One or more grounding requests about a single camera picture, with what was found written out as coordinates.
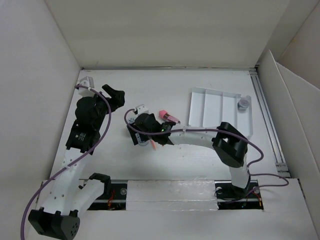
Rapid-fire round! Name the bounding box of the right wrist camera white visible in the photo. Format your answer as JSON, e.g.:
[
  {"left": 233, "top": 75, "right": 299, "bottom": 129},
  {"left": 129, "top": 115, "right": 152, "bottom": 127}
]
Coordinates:
[{"left": 133, "top": 104, "right": 149, "bottom": 116}]

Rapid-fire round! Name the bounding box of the black mounting rail base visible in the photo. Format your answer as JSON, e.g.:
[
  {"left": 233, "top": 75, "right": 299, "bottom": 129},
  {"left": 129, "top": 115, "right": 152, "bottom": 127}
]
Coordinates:
[{"left": 89, "top": 179, "right": 264, "bottom": 212}]

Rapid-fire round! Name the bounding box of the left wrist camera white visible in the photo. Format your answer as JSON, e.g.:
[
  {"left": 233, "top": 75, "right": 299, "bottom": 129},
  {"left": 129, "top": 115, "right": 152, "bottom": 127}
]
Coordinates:
[{"left": 78, "top": 76, "right": 95, "bottom": 97}]

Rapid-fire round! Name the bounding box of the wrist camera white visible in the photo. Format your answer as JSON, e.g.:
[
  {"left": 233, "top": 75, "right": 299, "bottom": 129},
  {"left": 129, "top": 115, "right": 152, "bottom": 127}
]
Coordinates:
[
  {"left": 133, "top": 104, "right": 149, "bottom": 116},
  {"left": 78, "top": 76, "right": 95, "bottom": 97}
]

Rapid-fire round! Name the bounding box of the small clear glitter jar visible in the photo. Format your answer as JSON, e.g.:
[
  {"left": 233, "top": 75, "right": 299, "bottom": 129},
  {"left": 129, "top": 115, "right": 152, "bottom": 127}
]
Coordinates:
[{"left": 237, "top": 98, "right": 250, "bottom": 111}]

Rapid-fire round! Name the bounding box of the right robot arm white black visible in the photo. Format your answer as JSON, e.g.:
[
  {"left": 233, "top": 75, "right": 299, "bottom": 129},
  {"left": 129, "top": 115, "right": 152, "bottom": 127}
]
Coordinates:
[{"left": 125, "top": 113, "right": 251, "bottom": 199}]

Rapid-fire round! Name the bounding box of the aluminium side rail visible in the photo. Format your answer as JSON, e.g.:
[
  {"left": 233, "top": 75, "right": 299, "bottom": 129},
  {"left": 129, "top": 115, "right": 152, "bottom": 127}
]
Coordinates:
[{"left": 249, "top": 68, "right": 291, "bottom": 178}]

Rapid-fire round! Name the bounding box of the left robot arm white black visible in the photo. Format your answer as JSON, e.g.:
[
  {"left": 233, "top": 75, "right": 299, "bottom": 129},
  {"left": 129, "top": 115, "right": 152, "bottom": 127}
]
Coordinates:
[{"left": 28, "top": 84, "right": 125, "bottom": 240}]

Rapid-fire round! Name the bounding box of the orange highlighter pen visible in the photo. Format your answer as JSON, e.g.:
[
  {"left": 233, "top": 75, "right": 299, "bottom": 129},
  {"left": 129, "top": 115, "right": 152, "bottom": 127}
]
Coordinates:
[{"left": 150, "top": 139, "right": 157, "bottom": 151}]

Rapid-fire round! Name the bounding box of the white divided organizer tray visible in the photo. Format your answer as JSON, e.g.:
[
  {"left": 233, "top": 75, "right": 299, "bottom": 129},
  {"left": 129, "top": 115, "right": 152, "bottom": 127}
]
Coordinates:
[{"left": 188, "top": 87, "right": 254, "bottom": 139}]

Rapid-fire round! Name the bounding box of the pink capped marker case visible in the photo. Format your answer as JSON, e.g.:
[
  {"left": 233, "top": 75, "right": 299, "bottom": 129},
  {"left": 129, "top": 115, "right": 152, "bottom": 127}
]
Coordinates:
[{"left": 158, "top": 110, "right": 181, "bottom": 124}]

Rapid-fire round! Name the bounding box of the blue labelled round jar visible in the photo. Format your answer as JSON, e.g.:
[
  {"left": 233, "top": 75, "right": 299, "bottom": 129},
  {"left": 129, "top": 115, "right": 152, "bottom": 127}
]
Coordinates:
[{"left": 135, "top": 133, "right": 149, "bottom": 146}]

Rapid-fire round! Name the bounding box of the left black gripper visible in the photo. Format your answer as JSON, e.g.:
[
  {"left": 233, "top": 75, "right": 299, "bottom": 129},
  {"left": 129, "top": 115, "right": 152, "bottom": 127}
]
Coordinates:
[{"left": 89, "top": 85, "right": 124, "bottom": 130}]

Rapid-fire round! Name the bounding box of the white folded cardboard panel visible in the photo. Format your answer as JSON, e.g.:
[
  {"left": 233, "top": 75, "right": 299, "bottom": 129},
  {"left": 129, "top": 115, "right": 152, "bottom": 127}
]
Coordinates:
[{"left": 257, "top": 50, "right": 320, "bottom": 233}]

